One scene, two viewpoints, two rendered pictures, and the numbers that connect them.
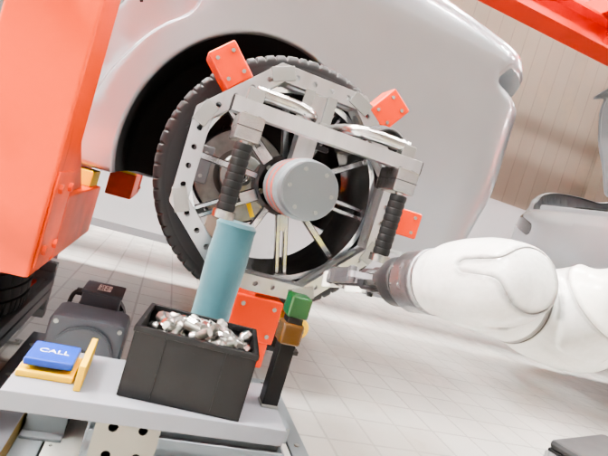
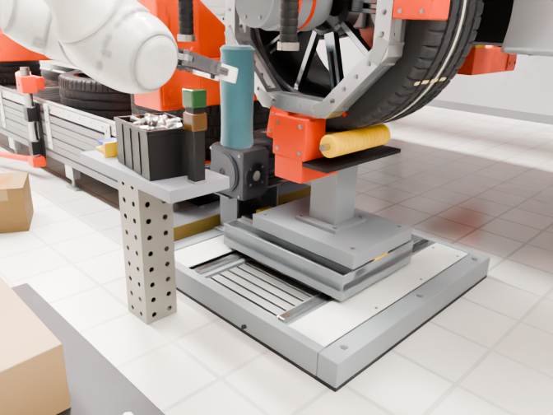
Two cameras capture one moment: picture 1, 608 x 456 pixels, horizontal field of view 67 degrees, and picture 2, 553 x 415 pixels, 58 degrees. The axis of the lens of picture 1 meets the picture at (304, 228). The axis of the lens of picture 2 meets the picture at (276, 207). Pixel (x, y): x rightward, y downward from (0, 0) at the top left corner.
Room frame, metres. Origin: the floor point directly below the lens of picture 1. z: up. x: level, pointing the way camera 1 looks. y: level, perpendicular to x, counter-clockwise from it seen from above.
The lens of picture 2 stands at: (0.46, -1.09, 0.81)
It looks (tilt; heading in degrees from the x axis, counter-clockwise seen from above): 20 degrees down; 61
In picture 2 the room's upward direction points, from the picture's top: 2 degrees clockwise
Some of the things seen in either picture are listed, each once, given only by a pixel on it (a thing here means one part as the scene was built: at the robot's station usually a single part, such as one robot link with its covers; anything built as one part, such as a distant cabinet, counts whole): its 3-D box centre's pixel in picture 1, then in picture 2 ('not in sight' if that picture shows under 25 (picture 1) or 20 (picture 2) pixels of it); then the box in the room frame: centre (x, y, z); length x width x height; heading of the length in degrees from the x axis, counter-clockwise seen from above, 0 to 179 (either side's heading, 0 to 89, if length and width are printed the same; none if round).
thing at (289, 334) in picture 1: (289, 331); (195, 121); (0.83, -0.03, 0.59); 0.04 x 0.04 x 0.04; 17
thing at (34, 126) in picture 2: not in sight; (31, 118); (0.58, 1.70, 0.30); 0.09 x 0.05 x 0.50; 107
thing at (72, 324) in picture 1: (88, 347); (267, 179); (1.28, 0.48, 0.26); 0.42 x 0.18 x 0.35; 17
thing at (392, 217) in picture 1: (389, 226); (289, 8); (0.97, -0.17, 0.83); 0.04 x 0.04 x 0.16
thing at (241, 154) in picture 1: (233, 178); (185, 6); (0.87, 0.15, 0.83); 0.04 x 0.04 x 0.16
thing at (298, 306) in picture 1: (297, 305); (194, 98); (0.83, -0.03, 0.64); 0.04 x 0.04 x 0.04; 17
